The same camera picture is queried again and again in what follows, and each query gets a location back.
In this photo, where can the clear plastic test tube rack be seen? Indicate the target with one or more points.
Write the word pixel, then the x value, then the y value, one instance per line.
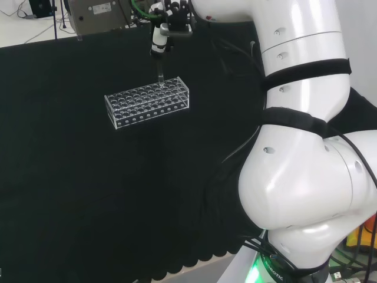
pixel 147 103

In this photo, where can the clear glass test tube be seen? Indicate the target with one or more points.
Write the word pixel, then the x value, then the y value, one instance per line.
pixel 160 73

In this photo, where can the small clear acrylic piece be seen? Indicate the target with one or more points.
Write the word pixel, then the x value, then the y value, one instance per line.
pixel 79 37

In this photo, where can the yellow stop button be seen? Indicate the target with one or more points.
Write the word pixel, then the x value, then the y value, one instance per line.
pixel 360 236

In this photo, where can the grey metal box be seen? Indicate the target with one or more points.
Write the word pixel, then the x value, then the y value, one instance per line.
pixel 100 16

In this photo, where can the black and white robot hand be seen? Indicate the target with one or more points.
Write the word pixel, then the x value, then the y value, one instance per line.
pixel 176 17

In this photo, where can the black bench cloth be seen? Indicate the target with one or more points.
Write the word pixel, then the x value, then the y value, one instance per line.
pixel 88 191

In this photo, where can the black tripod leg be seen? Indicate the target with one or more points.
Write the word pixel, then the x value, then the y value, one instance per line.
pixel 54 20

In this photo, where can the black device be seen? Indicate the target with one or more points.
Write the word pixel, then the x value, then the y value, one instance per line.
pixel 39 7

